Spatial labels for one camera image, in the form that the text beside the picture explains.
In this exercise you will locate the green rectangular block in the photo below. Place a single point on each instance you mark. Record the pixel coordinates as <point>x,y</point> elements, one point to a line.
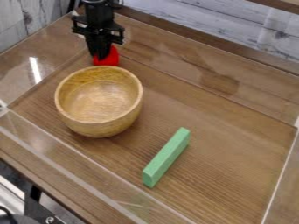
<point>166,157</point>

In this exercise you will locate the black table leg bracket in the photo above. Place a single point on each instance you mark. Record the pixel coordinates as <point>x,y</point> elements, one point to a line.
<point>35,210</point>

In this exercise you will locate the clear acrylic front wall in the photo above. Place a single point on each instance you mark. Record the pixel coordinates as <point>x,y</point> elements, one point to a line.
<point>87,188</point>

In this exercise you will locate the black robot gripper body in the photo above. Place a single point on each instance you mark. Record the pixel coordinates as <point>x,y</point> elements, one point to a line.
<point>100,19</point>

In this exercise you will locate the light wooden bowl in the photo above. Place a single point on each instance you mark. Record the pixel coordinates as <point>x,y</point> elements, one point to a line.
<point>99,100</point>

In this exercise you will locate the red strawberry toy fruit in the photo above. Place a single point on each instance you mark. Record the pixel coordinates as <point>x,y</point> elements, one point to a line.
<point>111,60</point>

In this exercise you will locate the clear acrylic corner bracket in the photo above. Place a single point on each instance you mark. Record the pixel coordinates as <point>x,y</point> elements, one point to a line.
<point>78,24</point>

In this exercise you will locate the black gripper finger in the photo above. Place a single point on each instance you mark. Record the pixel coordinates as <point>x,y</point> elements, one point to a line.
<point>104,46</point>
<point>92,42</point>

